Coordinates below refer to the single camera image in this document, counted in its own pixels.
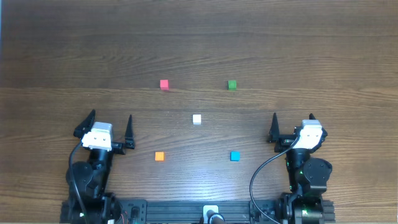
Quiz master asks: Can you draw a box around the black cable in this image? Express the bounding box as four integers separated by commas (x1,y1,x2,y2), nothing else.
249,136,301,224
68,141,90,224

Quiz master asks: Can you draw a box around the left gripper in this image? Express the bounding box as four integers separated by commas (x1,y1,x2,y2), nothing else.
73,109,136,156

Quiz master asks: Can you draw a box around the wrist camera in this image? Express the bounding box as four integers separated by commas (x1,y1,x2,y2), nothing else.
81,121,113,152
294,119,323,149

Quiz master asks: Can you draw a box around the mounting rail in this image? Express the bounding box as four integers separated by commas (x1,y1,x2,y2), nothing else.
59,198,336,224

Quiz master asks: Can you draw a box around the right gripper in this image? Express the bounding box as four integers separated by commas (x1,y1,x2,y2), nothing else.
267,112,328,153

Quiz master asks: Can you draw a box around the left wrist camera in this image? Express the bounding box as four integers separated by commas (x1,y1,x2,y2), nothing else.
81,121,113,152

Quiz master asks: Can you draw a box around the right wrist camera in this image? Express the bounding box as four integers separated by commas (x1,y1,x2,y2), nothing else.
294,119,323,149

